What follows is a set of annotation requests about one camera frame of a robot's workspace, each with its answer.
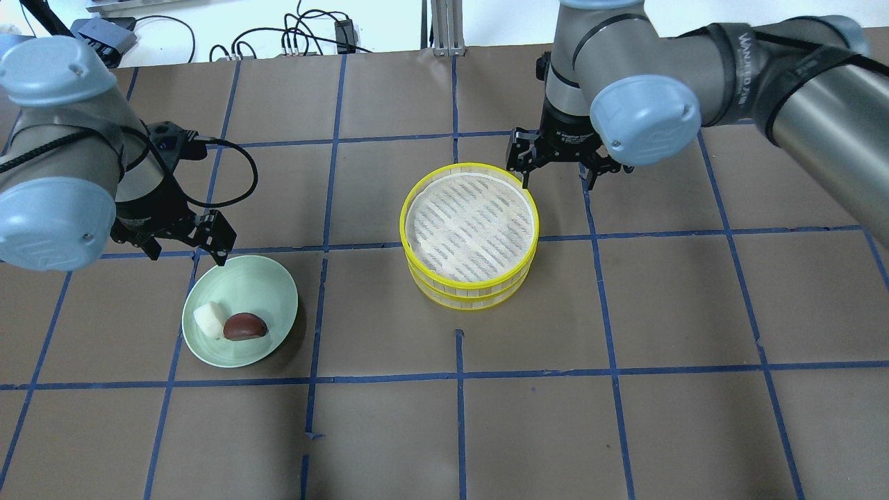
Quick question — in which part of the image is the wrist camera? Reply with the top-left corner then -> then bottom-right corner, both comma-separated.
535,51 -> 551,83
147,122 -> 208,173

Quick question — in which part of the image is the black cable bundle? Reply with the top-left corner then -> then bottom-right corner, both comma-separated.
208,0 -> 376,62

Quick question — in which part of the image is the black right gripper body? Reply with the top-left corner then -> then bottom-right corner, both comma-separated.
531,98 -> 608,164

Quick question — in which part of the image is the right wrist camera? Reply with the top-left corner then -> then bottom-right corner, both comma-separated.
535,51 -> 551,83

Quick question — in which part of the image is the yellow bamboo steamer bottom layer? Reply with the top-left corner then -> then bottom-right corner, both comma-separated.
408,263 -> 531,311

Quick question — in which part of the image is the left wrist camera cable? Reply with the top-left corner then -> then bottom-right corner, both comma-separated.
177,137 -> 259,209

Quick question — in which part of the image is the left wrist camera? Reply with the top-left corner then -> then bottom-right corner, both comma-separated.
147,122 -> 208,173

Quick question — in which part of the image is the aluminium frame post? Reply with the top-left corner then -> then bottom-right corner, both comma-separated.
420,1 -> 466,58

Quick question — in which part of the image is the black power adapter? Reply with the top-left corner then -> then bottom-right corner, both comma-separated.
70,17 -> 138,67

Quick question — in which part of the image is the light green plate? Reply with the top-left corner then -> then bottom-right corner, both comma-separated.
181,254 -> 299,368

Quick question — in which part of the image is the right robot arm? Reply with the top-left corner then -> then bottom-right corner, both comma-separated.
505,1 -> 888,246

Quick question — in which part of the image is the white steamed bun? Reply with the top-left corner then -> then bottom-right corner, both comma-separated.
192,301 -> 229,340

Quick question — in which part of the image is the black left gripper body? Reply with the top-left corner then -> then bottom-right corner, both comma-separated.
113,177 -> 202,247

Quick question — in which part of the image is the brown bun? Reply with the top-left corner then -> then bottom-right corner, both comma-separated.
224,312 -> 269,341

